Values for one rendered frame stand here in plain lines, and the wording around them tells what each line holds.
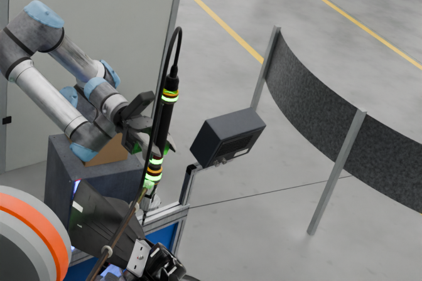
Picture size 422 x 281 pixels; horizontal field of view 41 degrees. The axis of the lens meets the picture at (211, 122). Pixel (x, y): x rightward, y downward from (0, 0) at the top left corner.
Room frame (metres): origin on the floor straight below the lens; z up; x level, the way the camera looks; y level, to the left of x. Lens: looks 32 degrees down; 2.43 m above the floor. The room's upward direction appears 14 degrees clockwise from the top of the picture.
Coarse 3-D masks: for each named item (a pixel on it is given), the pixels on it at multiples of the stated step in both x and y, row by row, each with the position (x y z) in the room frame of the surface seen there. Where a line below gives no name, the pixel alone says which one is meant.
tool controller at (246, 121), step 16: (240, 112) 1.99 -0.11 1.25; (208, 128) 1.85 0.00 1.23; (224, 128) 1.87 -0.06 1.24; (240, 128) 1.91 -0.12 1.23; (256, 128) 1.95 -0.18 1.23; (192, 144) 1.89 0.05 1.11; (208, 144) 1.83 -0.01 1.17; (224, 144) 1.83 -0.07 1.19; (240, 144) 1.91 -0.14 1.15; (208, 160) 1.82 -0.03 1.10; (224, 160) 1.87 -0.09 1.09
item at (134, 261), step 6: (138, 240) 1.13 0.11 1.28; (138, 246) 1.12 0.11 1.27; (144, 246) 1.13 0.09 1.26; (138, 252) 1.11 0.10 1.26; (144, 252) 1.12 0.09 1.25; (132, 258) 1.08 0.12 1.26; (144, 258) 1.11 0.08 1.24; (132, 264) 1.07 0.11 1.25; (138, 264) 1.08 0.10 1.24; (144, 264) 1.10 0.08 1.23; (132, 270) 1.05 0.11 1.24; (138, 270) 1.07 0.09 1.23; (138, 276) 1.06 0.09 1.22
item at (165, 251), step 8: (152, 248) 1.15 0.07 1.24; (160, 248) 1.14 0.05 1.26; (160, 256) 1.12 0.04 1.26; (168, 256) 1.12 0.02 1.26; (152, 264) 1.10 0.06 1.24; (160, 264) 1.10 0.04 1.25; (168, 264) 1.10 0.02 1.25; (176, 264) 1.11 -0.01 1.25; (128, 272) 1.08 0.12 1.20; (144, 272) 1.09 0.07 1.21; (152, 272) 1.08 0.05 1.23; (160, 272) 1.08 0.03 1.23; (168, 272) 1.09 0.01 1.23; (176, 272) 1.10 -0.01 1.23; (184, 272) 1.12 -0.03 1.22; (128, 280) 1.06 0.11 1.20; (136, 280) 1.06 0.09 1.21; (144, 280) 1.07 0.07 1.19; (152, 280) 1.07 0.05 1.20
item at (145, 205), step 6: (144, 186) 1.13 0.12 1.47; (150, 186) 1.14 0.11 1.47; (150, 192) 1.13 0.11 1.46; (144, 198) 1.15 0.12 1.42; (150, 198) 1.13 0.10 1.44; (156, 198) 1.20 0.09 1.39; (144, 204) 1.15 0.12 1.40; (150, 204) 1.16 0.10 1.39; (156, 204) 1.17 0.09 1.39; (144, 210) 1.15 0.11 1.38; (150, 210) 1.15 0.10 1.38
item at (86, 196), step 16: (80, 192) 1.11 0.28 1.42; (96, 192) 1.15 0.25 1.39; (96, 208) 1.10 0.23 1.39; (112, 208) 1.15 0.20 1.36; (96, 224) 1.06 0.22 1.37; (112, 224) 1.10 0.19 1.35; (80, 240) 0.98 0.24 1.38; (96, 240) 1.02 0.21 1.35; (128, 240) 1.10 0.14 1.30; (96, 256) 0.99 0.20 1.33; (112, 256) 1.03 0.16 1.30; (128, 256) 1.07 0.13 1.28
